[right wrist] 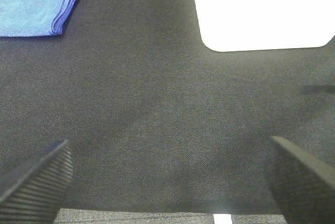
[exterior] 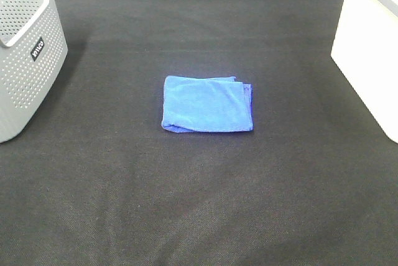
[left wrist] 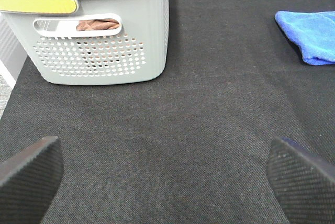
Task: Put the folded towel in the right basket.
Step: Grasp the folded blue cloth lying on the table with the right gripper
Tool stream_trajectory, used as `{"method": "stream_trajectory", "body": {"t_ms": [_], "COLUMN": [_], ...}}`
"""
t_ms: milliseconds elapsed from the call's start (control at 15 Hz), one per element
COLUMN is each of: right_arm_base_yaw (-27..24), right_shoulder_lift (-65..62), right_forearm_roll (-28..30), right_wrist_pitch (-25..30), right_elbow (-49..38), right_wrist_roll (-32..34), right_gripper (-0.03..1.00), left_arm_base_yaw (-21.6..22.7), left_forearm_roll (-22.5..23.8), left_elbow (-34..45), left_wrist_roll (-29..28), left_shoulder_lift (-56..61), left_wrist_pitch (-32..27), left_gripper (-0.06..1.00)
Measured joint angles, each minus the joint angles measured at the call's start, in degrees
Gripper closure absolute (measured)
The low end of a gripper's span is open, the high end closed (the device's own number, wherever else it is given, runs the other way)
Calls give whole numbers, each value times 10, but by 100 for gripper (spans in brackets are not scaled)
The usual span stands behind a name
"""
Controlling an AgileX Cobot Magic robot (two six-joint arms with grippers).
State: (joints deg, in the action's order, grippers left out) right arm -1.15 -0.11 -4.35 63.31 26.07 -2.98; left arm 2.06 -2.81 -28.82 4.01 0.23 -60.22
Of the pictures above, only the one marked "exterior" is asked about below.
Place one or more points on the blue microfiber towel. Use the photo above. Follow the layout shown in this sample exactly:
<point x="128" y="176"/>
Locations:
<point x="206" y="105"/>

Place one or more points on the white box with grey lid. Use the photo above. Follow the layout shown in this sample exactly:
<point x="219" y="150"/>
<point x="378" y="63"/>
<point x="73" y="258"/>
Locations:
<point x="365" y="50"/>

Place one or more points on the grey perforated plastic basket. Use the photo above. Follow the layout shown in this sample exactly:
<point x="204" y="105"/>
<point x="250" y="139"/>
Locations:
<point x="33" y="50"/>

